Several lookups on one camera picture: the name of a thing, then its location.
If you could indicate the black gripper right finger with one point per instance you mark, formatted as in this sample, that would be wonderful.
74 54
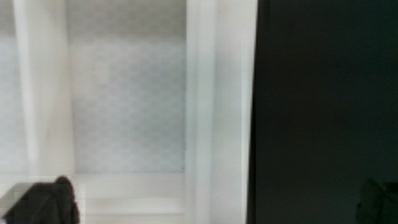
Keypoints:
378 207

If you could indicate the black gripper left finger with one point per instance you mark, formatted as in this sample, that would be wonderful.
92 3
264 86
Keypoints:
47 205

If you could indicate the white cabinet body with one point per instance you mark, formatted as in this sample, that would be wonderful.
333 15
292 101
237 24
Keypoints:
127 75

